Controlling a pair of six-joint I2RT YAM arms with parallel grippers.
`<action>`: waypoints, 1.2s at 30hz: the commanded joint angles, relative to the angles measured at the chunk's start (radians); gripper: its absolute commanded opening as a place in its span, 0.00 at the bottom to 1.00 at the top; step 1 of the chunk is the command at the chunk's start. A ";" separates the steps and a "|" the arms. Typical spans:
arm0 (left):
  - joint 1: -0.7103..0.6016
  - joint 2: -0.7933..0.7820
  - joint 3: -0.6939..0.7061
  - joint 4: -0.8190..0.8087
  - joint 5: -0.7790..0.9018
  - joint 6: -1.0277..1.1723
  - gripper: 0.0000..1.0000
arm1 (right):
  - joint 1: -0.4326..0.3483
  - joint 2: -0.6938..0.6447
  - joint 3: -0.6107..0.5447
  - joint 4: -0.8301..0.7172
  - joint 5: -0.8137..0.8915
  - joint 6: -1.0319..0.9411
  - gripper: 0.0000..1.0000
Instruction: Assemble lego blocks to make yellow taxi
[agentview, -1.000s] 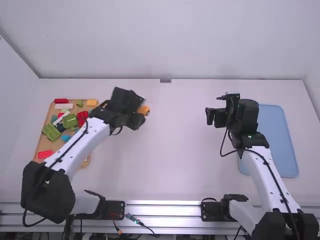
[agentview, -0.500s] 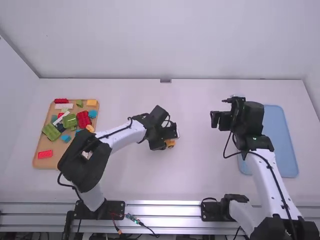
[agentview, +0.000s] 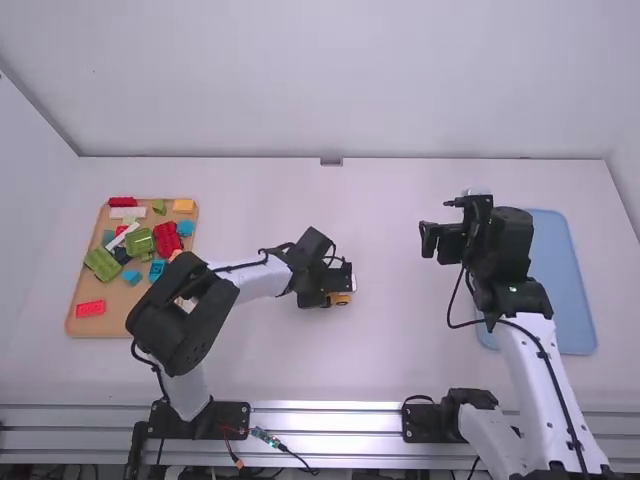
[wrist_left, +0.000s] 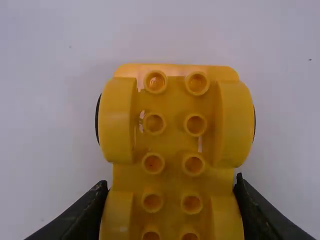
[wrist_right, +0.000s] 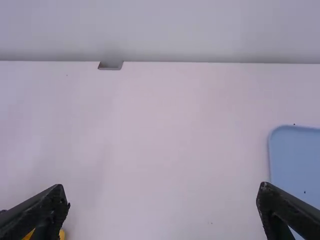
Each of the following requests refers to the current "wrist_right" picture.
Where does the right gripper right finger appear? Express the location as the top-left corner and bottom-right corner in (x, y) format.
(255, 181), (320, 240)

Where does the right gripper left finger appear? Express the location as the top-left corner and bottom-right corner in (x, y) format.
(0, 184), (71, 240)

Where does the blue mat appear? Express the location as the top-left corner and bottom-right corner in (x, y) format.
(267, 124), (320, 240)

